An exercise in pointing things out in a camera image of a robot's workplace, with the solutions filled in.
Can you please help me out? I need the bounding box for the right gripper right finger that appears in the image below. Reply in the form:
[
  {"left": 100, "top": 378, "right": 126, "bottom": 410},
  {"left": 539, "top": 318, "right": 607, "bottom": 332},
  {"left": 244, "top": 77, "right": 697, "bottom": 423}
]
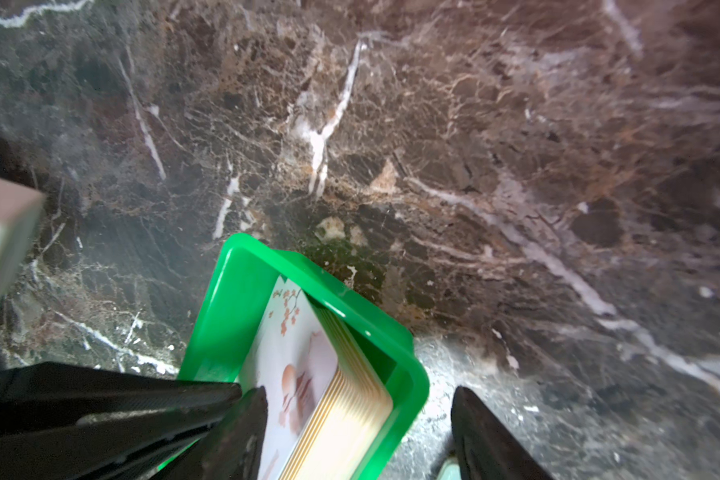
[{"left": 451, "top": 386, "right": 552, "bottom": 480}]

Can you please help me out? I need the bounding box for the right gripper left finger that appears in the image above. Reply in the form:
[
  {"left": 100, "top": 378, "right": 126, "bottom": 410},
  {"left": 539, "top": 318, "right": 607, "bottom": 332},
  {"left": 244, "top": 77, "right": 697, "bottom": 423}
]
[{"left": 152, "top": 387, "right": 268, "bottom": 480}]

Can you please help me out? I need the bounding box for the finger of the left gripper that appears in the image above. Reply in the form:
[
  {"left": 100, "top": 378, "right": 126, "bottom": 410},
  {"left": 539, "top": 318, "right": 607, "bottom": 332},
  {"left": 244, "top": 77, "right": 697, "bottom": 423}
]
[
  {"left": 0, "top": 362, "right": 242, "bottom": 437},
  {"left": 0, "top": 407, "right": 222, "bottom": 479}
]

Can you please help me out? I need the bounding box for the green plastic card tray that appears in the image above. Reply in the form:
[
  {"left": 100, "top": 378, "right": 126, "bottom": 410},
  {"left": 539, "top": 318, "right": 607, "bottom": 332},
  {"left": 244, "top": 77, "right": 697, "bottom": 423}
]
[{"left": 177, "top": 233, "right": 430, "bottom": 479}]

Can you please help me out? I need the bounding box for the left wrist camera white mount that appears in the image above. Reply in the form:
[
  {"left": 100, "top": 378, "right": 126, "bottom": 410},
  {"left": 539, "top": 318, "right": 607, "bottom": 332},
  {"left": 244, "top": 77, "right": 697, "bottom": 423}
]
[{"left": 0, "top": 179, "right": 45, "bottom": 301}]

